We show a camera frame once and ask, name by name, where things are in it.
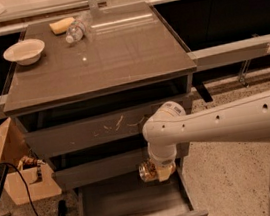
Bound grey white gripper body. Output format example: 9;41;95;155
149;151;176;168

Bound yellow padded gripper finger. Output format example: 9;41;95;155
156;163;176;182

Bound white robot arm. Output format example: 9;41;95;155
142;90;270;216

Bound middle grey drawer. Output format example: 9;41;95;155
48;134;196;193

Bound grey drawer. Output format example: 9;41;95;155
78;169;208;216
18;92;199;163
48;134;196;193

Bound bottom grey drawer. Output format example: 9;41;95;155
78;169;208;216

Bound top grey drawer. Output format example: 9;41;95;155
18;92;199;163

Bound grey drawer cabinet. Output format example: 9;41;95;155
0;0;213;199

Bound cardboard box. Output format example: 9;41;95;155
0;118;62;205

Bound clear plastic water bottle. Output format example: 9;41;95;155
65;12;92;44

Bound yellow sponge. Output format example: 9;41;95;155
49;17;74;35

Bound white bowl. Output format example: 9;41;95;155
3;39;45;66

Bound black cable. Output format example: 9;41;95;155
0;156;53;216

